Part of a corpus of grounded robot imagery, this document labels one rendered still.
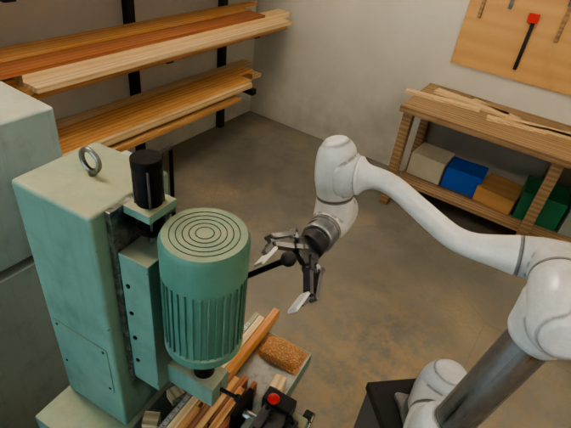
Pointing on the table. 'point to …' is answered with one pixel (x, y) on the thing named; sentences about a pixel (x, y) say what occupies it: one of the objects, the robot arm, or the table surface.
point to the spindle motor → (203, 285)
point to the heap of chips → (282, 353)
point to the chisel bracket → (200, 389)
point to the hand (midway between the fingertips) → (277, 285)
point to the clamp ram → (243, 410)
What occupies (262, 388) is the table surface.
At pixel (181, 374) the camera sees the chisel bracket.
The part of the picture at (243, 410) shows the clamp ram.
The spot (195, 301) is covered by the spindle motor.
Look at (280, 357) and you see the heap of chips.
